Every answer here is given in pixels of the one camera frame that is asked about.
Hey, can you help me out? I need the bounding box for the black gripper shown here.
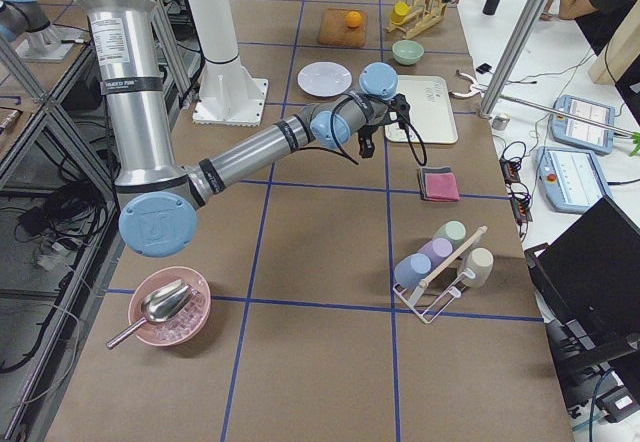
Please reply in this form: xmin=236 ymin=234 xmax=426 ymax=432
xmin=357 ymin=112 xmax=392 ymax=158

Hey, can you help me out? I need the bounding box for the orange fruit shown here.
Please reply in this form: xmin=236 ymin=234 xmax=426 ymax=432
xmin=344 ymin=11 xmax=363 ymax=29

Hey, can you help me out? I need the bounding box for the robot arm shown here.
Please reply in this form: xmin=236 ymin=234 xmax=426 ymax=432
xmin=74 ymin=0 xmax=398 ymax=257

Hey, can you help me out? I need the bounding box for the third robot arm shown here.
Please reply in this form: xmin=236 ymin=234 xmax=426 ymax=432
xmin=1 ymin=0 xmax=73 ymax=63

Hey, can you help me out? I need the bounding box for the cream bear tray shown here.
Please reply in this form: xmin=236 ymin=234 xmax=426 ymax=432
xmin=397 ymin=75 xmax=458 ymax=144

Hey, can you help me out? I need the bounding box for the grey cloth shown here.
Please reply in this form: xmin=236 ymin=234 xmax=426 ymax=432
xmin=418 ymin=167 xmax=453 ymax=200

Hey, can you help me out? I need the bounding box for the pink cloth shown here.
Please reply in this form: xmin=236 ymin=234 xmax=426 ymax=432
xmin=424 ymin=172 xmax=460 ymax=202

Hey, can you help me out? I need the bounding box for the white ribbed plate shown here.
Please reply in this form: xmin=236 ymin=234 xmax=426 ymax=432
xmin=297 ymin=61 xmax=352 ymax=98

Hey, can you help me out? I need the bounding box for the green bowl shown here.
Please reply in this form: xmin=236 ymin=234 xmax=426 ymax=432
xmin=391 ymin=40 xmax=424 ymax=66

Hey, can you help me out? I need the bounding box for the wooden cutting board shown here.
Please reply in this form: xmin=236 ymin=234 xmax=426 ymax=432
xmin=317 ymin=8 xmax=368 ymax=48

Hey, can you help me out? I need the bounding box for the green cup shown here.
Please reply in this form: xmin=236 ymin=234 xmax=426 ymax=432
xmin=433 ymin=220 xmax=467 ymax=249

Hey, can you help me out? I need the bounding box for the grey metal claw tool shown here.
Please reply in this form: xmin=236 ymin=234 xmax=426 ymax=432
xmin=448 ymin=68 xmax=489 ymax=100

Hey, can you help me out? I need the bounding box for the purple cup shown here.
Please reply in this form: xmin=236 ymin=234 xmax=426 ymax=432
xmin=418 ymin=237 xmax=453 ymax=268

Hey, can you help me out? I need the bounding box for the blue cup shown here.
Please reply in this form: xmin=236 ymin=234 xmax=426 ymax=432
xmin=394 ymin=253 xmax=432 ymax=289

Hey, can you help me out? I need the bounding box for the wooden dish rack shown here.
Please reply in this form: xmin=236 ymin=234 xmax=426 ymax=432
xmin=385 ymin=0 xmax=447 ymax=40

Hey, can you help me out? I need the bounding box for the wooden rack rod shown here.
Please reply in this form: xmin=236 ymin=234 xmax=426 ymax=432
xmin=419 ymin=226 xmax=488 ymax=289

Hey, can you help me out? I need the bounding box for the yellow mug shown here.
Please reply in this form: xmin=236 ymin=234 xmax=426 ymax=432
xmin=389 ymin=1 xmax=411 ymax=26

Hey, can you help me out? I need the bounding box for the beige cup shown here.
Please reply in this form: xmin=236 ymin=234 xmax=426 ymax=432
xmin=458 ymin=247 xmax=494 ymax=288

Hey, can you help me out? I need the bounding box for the lower teach pendant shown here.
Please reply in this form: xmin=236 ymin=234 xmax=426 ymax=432
xmin=536 ymin=146 xmax=612 ymax=214

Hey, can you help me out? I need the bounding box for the teach pendant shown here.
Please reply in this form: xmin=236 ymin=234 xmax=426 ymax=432
xmin=536 ymin=146 xmax=612 ymax=214
xmin=550 ymin=95 xmax=615 ymax=155

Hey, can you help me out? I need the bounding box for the upper teach pendant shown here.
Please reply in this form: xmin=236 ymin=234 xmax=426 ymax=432
xmin=550 ymin=95 xmax=615 ymax=155

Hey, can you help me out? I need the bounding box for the black laptop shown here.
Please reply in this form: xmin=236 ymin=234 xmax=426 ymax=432
xmin=527 ymin=196 xmax=639 ymax=391

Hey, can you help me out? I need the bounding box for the metal scoop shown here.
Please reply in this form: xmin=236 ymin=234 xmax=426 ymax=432
xmin=105 ymin=280 xmax=194 ymax=350

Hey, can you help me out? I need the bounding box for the pink bowl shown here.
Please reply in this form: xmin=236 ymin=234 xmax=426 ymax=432
xmin=128 ymin=266 xmax=212 ymax=347

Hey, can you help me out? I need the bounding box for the black camera cable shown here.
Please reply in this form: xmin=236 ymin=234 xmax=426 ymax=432
xmin=332 ymin=92 xmax=428 ymax=168

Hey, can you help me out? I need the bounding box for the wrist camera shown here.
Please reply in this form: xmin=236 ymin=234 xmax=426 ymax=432
xmin=388 ymin=93 xmax=410 ymax=123

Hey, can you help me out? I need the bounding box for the aluminium frame post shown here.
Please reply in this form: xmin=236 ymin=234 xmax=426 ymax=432
xmin=478 ymin=0 xmax=547 ymax=118

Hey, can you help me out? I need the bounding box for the white wire cup rack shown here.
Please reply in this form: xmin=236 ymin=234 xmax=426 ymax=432
xmin=392 ymin=248 xmax=474 ymax=324

